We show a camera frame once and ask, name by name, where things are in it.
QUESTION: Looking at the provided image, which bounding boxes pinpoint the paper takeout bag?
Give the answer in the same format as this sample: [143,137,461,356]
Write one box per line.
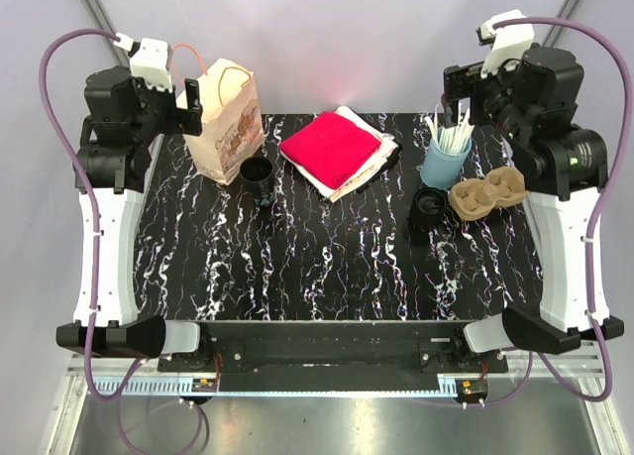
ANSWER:
[184,45,264,185]

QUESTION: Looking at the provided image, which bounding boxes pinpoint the cardboard cup carrier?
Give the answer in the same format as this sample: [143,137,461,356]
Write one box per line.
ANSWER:
[449,167,528,222]

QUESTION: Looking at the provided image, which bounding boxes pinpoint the black coffee cup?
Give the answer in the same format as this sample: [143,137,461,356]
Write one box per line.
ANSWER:
[240,156,275,207]

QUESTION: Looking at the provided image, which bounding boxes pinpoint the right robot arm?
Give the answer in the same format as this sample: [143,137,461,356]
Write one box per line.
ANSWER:
[442,44,625,373]

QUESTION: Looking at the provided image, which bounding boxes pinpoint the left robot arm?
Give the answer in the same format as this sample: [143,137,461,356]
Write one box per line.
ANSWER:
[55,66,214,372]

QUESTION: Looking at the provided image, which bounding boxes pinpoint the blue straw holder cup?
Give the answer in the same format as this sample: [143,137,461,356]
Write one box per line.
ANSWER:
[420,133,472,190]

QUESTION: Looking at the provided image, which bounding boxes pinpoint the stack of napkins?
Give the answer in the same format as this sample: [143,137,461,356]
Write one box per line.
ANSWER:
[279,106,399,202]

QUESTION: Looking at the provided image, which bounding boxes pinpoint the black cup lid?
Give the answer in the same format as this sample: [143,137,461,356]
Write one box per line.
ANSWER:
[409,186,449,231]

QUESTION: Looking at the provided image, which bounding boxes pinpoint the red folded cloth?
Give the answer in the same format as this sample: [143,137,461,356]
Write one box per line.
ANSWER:
[279,112,380,189]

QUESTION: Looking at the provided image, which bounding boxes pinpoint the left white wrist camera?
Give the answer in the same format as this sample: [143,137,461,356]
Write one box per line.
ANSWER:
[113,33,173,93]

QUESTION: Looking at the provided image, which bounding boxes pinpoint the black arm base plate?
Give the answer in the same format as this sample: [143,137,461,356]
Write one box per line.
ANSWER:
[158,321,508,397]

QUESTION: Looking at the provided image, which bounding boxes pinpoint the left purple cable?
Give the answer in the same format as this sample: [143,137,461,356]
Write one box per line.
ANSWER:
[38,28,209,451]

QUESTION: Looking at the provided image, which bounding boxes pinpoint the aluminium frame rail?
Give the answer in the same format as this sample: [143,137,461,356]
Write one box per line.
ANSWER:
[49,340,630,455]

